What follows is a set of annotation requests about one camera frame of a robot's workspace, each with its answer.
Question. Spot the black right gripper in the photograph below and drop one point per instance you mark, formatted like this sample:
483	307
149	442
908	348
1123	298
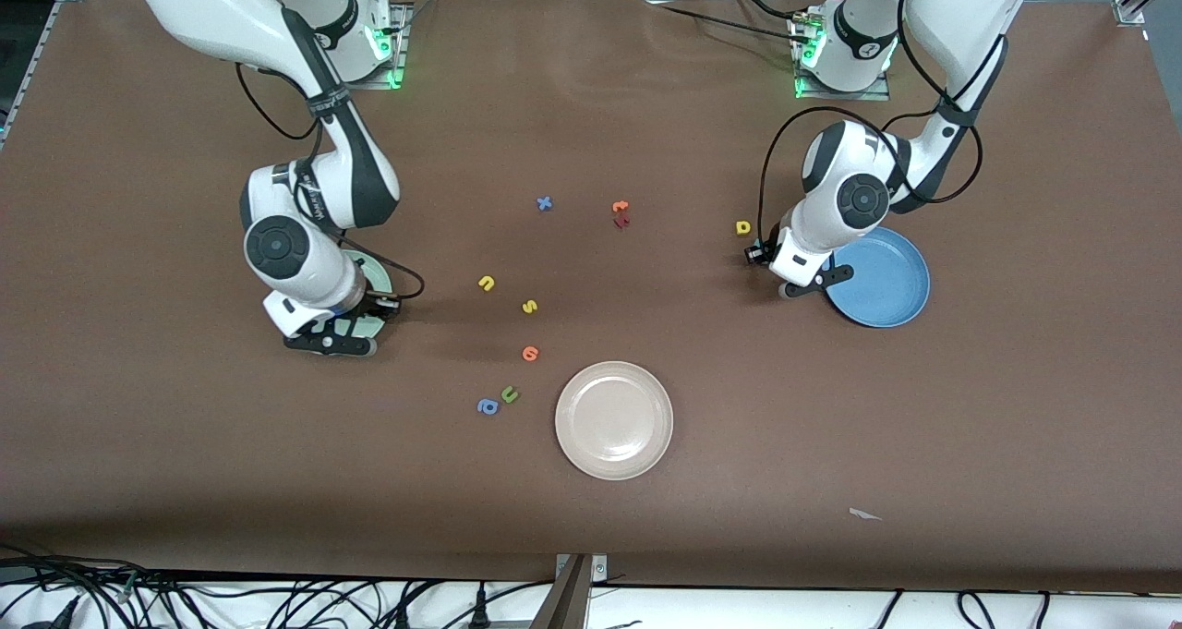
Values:
374	304

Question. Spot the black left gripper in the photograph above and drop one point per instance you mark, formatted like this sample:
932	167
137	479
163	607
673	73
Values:
763	253

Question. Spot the yellow letter n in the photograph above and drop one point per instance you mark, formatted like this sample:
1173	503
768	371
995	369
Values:
487	279

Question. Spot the blue plate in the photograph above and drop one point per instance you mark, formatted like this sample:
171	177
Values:
882	283

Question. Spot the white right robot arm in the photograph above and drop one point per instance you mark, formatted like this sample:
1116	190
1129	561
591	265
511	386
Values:
314	269

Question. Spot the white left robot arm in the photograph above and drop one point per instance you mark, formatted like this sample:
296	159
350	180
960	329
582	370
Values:
831	163

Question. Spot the green plate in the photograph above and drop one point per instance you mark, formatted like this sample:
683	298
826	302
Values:
374	273

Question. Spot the blue letter a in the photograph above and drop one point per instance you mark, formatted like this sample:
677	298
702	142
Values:
482	407

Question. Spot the green letter u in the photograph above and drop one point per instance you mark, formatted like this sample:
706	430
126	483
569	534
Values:
506	398

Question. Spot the white plate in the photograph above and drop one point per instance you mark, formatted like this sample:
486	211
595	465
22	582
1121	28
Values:
614	420

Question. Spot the white paper scrap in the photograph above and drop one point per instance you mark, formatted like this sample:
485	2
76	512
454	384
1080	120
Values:
863	515

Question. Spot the brown table mat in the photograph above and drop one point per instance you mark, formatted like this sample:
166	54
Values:
591	518

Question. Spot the black power plug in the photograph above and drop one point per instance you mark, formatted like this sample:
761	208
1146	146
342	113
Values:
480	610
402	618

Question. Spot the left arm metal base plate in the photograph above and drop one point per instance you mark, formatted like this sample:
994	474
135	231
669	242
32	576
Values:
845	95

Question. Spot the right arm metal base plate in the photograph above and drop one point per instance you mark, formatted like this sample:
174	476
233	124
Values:
388	75

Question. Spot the metal table bracket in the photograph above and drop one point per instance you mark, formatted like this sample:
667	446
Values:
572	601

